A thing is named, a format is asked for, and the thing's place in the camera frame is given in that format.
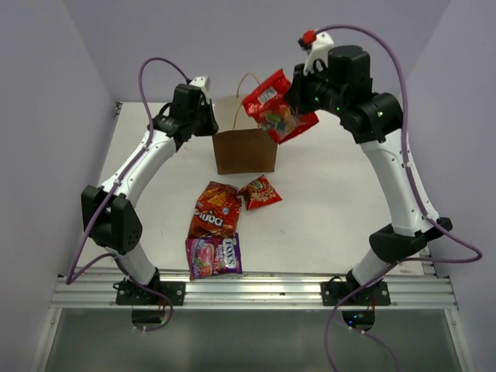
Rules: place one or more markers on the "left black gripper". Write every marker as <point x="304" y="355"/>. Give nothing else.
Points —
<point x="212" y="126"/>

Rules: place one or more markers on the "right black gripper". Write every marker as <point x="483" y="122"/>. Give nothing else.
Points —
<point x="295" y="94"/>

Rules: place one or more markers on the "brown paper bag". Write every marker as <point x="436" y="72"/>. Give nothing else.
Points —
<point x="240" y="146"/>

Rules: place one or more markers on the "red fruit candy bag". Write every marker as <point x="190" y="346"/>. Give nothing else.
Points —
<point x="268" y="107"/>

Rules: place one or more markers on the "small red popcorn snack bag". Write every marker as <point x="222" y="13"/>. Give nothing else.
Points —
<point x="259" y="193"/>

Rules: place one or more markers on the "red Doritos chip bag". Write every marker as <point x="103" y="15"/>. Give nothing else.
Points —
<point x="216" y="212"/>

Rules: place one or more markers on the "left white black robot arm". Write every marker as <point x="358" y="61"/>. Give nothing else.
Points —
<point x="109" y="214"/>

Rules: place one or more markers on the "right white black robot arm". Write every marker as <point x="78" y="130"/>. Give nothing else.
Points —
<point x="376" y="126"/>

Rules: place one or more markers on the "purple Fox's candy bag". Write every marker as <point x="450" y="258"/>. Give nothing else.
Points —
<point x="213" y="256"/>

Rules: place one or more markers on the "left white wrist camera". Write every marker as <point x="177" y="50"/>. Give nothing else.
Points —
<point x="202" y="82"/>

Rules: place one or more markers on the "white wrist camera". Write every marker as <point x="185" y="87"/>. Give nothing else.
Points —
<point x="202" y="82"/>
<point x="317" y="47"/>

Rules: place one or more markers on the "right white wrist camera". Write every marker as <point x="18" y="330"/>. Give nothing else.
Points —
<point x="317" y="47"/>

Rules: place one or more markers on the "aluminium rail frame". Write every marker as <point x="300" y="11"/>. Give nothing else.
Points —
<point x="271" y="317"/>

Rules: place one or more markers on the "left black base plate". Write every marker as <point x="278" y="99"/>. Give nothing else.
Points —
<point x="156" y="293"/>

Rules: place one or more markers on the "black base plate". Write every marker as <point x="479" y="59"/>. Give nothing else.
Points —
<point x="337" y="291"/>
<point x="156" y="293"/>

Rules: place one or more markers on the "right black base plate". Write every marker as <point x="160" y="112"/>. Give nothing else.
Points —
<point x="337" y="291"/>

